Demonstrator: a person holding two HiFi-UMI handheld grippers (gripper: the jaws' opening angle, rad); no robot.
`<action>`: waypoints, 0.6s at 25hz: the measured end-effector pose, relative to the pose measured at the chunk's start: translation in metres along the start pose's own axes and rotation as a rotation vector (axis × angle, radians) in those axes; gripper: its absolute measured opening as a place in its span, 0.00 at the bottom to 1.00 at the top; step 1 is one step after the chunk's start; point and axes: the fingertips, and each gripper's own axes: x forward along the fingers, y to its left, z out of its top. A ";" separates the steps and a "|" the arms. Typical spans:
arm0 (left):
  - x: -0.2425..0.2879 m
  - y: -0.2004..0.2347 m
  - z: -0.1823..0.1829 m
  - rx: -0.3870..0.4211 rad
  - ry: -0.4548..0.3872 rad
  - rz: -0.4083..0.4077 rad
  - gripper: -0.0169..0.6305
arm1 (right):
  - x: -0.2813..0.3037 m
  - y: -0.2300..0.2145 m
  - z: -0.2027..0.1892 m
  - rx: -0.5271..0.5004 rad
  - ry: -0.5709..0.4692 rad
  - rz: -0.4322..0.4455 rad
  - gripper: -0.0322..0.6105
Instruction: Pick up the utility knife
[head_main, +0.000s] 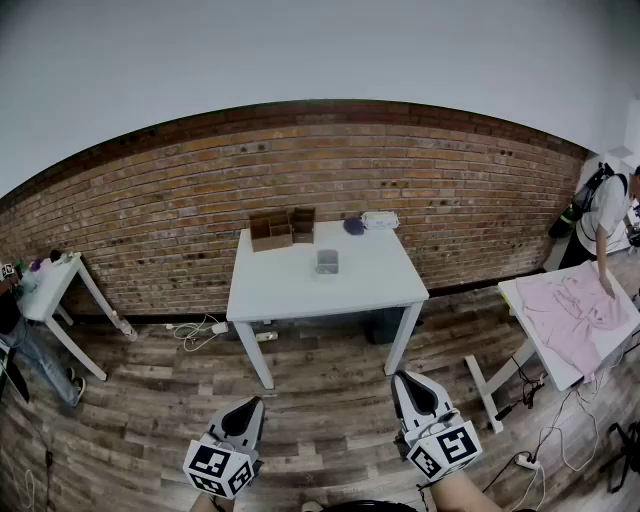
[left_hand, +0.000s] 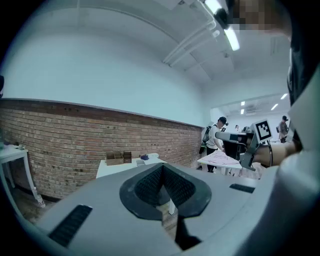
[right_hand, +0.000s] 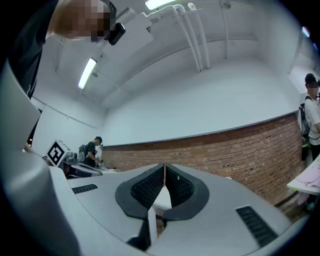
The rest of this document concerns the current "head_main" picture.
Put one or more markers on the white square table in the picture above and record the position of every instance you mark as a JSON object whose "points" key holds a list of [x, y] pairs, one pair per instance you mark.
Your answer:
{"points": [[325, 295]]}

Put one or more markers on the person's black shirt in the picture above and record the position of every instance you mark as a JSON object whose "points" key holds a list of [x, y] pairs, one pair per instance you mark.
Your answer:
{"points": [[380, 506]]}

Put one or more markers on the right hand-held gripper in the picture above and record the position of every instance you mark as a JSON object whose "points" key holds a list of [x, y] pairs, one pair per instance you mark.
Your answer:
{"points": [[447, 447]]}

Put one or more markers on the dark blue cloth pouch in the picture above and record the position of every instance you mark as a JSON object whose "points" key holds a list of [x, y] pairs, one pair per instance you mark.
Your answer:
{"points": [[355, 226]]}

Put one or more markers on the black stand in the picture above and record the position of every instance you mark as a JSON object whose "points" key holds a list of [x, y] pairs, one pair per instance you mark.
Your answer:
{"points": [[625, 450]]}

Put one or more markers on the person's left forearm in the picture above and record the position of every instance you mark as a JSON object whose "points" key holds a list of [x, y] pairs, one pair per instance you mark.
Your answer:
{"points": [[207, 504]]}

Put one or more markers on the purple cloth item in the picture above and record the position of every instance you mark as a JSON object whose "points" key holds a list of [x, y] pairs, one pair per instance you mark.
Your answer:
{"points": [[37, 265]]}

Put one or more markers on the white table with pink cloth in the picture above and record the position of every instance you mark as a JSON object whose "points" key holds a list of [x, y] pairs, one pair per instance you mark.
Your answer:
{"points": [[615, 345]]}

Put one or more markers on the person's white shoe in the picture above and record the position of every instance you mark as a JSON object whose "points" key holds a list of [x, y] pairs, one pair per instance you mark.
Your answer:
{"points": [[312, 507]]}

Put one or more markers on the pink cloth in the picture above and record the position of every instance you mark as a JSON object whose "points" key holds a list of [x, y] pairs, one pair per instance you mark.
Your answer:
{"points": [[570, 310]]}

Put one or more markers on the white side table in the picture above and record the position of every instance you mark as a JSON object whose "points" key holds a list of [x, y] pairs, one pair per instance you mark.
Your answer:
{"points": [[47, 295]]}

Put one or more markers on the large wooden compartment organizer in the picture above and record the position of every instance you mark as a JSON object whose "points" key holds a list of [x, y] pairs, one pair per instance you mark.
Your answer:
{"points": [[270, 235]]}

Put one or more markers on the grey plastic container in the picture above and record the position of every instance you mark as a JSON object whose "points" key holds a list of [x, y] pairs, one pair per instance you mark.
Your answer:
{"points": [[327, 262]]}

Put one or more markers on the small wooden organizer box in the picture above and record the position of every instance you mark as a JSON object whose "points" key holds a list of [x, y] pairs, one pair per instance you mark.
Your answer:
{"points": [[303, 227]]}

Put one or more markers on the person's right forearm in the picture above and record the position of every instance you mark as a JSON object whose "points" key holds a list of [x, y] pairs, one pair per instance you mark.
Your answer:
{"points": [[460, 497]]}

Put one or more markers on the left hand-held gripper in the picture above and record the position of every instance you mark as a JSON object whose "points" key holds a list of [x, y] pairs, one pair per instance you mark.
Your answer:
{"points": [[210, 462]]}

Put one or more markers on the black bin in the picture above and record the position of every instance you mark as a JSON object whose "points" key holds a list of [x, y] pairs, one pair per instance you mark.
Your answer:
{"points": [[386, 326]]}

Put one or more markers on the white tissue packet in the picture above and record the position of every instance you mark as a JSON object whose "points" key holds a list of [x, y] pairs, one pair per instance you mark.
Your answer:
{"points": [[380, 220]]}

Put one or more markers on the small white power strip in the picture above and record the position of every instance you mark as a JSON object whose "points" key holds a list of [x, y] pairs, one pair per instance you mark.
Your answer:
{"points": [[267, 336]]}

